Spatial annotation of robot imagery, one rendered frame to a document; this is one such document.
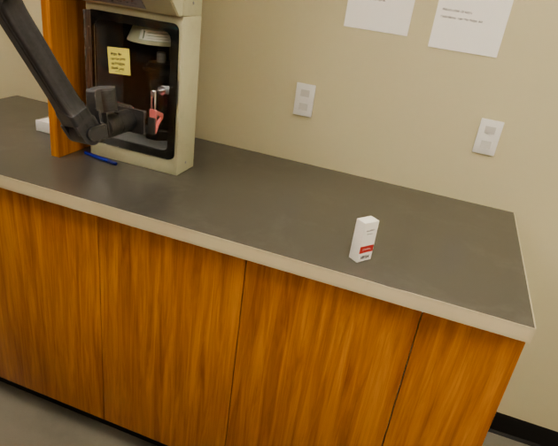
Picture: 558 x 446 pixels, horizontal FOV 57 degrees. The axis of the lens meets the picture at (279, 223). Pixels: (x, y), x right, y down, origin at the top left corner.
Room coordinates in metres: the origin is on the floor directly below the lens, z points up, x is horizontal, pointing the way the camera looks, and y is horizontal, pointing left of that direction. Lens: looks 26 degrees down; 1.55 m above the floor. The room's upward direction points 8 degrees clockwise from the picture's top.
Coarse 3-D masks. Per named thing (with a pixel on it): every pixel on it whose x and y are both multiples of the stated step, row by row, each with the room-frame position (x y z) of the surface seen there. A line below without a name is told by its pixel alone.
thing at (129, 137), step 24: (96, 24) 1.56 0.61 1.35; (120, 24) 1.54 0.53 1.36; (144, 24) 1.52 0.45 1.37; (168, 24) 1.49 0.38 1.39; (96, 48) 1.56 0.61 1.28; (144, 48) 1.52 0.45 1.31; (168, 48) 1.49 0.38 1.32; (96, 72) 1.56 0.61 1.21; (144, 72) 1.52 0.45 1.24; (168, 72) 1.49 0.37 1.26; (120, 96) 1.54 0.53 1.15; (144, 96) 1.52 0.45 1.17; (168, 96) 1.49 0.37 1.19; (168, 120) 1.49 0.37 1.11; (120, 144) 1.54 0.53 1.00; (144, 144) 1.51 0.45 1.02; (168, 144) 1.49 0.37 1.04
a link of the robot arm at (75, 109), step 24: (0, 0) 1.05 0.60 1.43; (0, 24) 1.09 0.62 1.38; (24, 24) 1.09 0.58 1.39; (24, 48) 1.09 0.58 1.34; (48, 48) 1.13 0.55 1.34; (48, 72) 1.12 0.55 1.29; (48, 96) 1.14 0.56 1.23; (72, 96) 1.16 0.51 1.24; (72, 120) 1.14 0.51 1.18; (96, 120) 1.19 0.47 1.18
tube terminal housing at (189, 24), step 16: (192, 0) 1.54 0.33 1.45; (144, 16) 1.53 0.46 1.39; (160, 16) 1.52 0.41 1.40; (192, 16) 1.55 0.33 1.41; (192, 32) 1.55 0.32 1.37; (192, 48) 1.56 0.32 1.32; (192, 64) 1.56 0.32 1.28; (192, 80) 1.57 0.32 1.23; (192, 96) 1.57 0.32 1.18; (176, 112) 1.50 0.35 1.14; (192, 112) 1.58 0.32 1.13; (176, 128) 1.50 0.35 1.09; (192, 128) 1.58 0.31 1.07; (96, 144) 1.58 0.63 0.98; (176, 144) 1.50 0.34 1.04; (192, 144) 1.59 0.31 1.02; (128, 160) 1.54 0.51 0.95; (144, 160) 1.53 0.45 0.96; (160, 160) 1.51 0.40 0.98; (176, 160) 1.50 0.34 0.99; (192, 160) 1.60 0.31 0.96
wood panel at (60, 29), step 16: (48, 0) 1.51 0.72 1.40; (64, 0) 1.57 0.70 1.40; (80, 0) 1.64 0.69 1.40; (48, 16) 1.51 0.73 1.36; (64, 16) 1.57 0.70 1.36; (80, 16) 1.63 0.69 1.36; (48, 32) 1.52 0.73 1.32; (64, 32) 1.56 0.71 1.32; (80, 32) 1.63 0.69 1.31; (64, 48) 1.56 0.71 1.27; (80, 48) 1.63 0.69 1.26; (64, 64) 1.56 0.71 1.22; (80, 64) 1.63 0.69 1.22; (80, 80) 1.62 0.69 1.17; (80, 96) 1.62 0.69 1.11; (64, 144) 1.54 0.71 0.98; (80, 144) 1.61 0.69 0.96
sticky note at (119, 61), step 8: (112, 48) 1.55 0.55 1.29; (120, 48) 1.54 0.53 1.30; (112, 56) 1.55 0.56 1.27; (120, 56) 1.54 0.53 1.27; (128, 56) 1.53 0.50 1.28; (112, 64) 1.55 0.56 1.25; (120, 64) 1.54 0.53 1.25; (128, 64) 1.53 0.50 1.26; (112, 72) 1.55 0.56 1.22; (120, 72) 1.54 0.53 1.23; (128, 72) 1.53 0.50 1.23
